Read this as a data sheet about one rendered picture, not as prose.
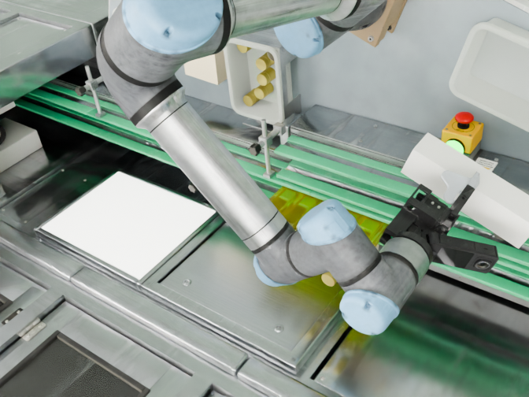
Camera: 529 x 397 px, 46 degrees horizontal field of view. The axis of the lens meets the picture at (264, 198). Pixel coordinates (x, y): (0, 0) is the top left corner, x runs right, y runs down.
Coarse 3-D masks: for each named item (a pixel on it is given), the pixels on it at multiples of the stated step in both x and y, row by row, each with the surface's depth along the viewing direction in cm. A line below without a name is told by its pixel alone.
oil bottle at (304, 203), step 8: (296, 200) 156; (304, 200) 155; (312, 200) 155; (288, 208) 153; (296, 208) 153; (304, 208) 153; (312, 208) 153; (288, 216) 151; (296, 216) 151; (296, 224) 149
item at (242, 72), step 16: (224, 48) 162; (256, 48) 156; (272, 48) 153; (240, 64) 168; (240, 80) 171; (256, 80) 172; (272, 80) 168; (240, 96) 173; (272, 96) 172; (240, 112) 172; (256, 112) 171; (272, 112) 170
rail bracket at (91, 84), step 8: (88, 72) 184; (88, 80) 186; (96, 80) 187; (80, 88) 183; (88, 88) 186; (96, 88) 188; (80, 96) 184; (96, 96) 189; (96, 104) 191; (104, 112) 193
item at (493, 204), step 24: (432, 144) 111; (408, 168) 112; (432, 168) 109; (456, 168) 108; (480, 168) 109; (432, 192) 112; (480, 192) 106; (504, 192) 107; (480, 216) 109; (504, 216) 106; (528, 216) 104
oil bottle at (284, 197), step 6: (276, 192) 159; (282, 192) 158; (288, 192) 158; (294, 192) 158; (300, 192) 158; (270, 198) 157; (276, 198) 156; (282, 198) 156; (288, 198) 156; (294, 198) 157; (276, 204) 155; (282, 204) 155; (288, 204) 155; (282, 210) 153
